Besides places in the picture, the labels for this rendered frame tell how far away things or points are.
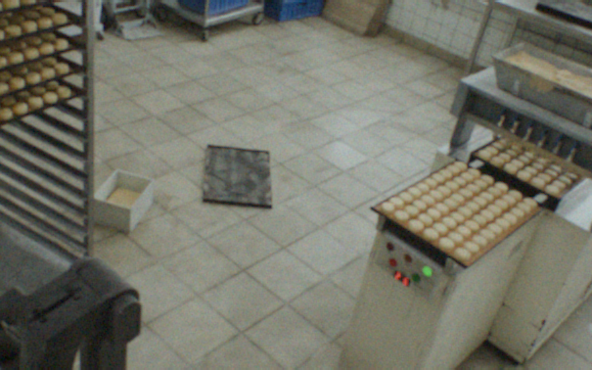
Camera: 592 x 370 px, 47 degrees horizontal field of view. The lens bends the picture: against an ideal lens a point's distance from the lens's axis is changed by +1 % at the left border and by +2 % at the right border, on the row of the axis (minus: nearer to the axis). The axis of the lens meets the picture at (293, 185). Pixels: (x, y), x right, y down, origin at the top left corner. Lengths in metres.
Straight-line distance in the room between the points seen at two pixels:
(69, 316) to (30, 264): 2.33
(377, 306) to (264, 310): 0.76
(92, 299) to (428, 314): 1.76
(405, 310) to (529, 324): 0.79
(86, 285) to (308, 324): 2.37
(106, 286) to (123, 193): 2.89
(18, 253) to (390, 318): 1.67
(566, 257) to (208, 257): 1.67
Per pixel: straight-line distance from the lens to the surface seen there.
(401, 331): 2.60
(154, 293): 3.24
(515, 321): 3.20
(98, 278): 0.89
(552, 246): 2.95
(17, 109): 2.44
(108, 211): 3.55
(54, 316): 0.86
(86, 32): 2.47
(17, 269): 3.16
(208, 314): 3.15
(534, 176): 2.96
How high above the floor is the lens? 2.22
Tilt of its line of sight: 33 degrees down
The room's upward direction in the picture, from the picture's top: 11 degrees clockwise
